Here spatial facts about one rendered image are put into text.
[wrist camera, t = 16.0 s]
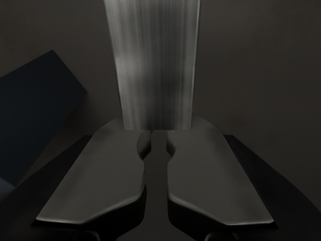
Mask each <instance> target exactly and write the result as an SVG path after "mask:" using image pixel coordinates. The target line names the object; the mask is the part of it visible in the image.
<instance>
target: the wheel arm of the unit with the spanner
mask: <svg viewBox="0 0 321 241"><path fill-rule="evenodd" d="M103 1H104V7H105V13H106V19H107V27H108V33H109V38H110V44H111V50H112V56H113V62H114V68H115V74H116V80H117V86H118V93H119V100H120V105H121V111H122V117H123V123H124V129H125V130H145V131H171V130H190V129H191V126H192V113H193V96H194V84H195V71H196V59H197V47H198V35H199V22H200V10H201V0H103Z"/></svg>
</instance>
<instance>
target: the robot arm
mask: <svg viewBox="0 0 321 241"><path fill-rule="evenodd" d="M152 132H153V131H145V130H125V129H124V123H123V117H122V115H120V116H119V117H117V118H115V119H113V120H112V121H110V122H108V123H107V124H106V125H104V126H103V127H101V128H100V129H99V130H98V131H96V132H95V133H94V134H93V135H84V136H82V137H81V138H80V139H78V140H77V141H76V142H75V143H73V144H72V145H70V146H69V147H68V148H66V149H65V150H64V151H63V152H61V153H60V154H59V155H57V156H56V157H55V158H54V159H52V160H51V161H50V162H48V163H47V164H46V165H44V166H43V167H42V168H40V169H39V170H38V171H36V172H35V173H34V174H32V175H31V176H30V177H28V178H27V179H26V180H25V181H23V182H22V183H21V184H20V185H18V186H17V187H16V188H15V189H14V190H13V191H11V192H10V193H9V194H8V195H7V196H6V197H5V198H4V199H3V200H2V201H1V202H0V241H116V240H117V238H118V237H120V236H122V235H123V234H125V233H127V232H128V231H130V230H132V229H133V228H135V227H137V226H138V225H139V224H140V223H141V222H142V221H143V219H144V213H145V206H146V199H147V188H146V175H145V164H144V162H143V160H144V159H145V157H146V156H147V155H148V154H149V153H150V152H151V134H152ZM166 150H167V152H168V153H169V155H170V156H171V157H172V159H171V160H170V161H169V162H168V164H167V202H168V218H169V221H170V223H171V224H172V225H173V226H174V227H176V228H177V229H179V230H180V231H182V232H184V233H185V234H187V235H188V236H190V237H192V238H193V239H195V240H196V241H321V212H320V211H319V210H318V208H317V207H316V206H315V205H314V204H313V203H312V202H311V201H310V200H309V199H308V198H307V197H306V196H305V195H304V194H303V193H302V192H301V191H300V190H299V189H298V188H296V187H295V186H294V185H293V184H292V183H291V182H290V181H289V180H288V179H286V178H285V177H284V176H283V175H282V174H280V173H279V172H278V171H277V170H275V169H274V168H273V167H272V166H270V165H269V164H268V163H267V162H265V161H264V160H263V159H262V158H260V157H259V156H258V155H257V154H255V153H254V152H253V151H252V150H250V149H249V148H248V147H247V146H246V145H244V144H243V143H242V142H241V141H239V140H238V139H237V138H236V137H235V136H233V135H232V134H231V135H224V134H223V133H222V132H221V131H220V130H218V129H217V128H216V127H215V126H214V125H212V124H211V123H210V122H208V121H207V120H205V119H203V118H202V117H200V116H198V115H196V114H194V113H192V126H191V129H190V130H171V131H166Z"/></svg>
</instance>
